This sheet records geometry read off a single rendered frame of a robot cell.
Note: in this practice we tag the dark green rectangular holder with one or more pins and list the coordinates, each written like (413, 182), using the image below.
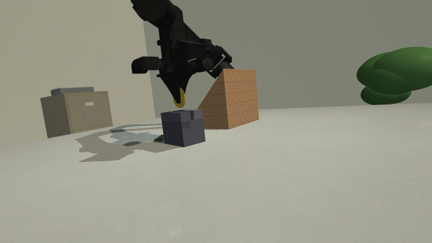
(159, 139)

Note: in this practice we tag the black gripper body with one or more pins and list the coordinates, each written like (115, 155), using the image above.
(168, 64)

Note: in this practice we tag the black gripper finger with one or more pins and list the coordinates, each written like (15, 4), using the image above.
(184, 78)
(171, 80)

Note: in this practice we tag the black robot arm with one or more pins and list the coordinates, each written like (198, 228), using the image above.
(168, 17)

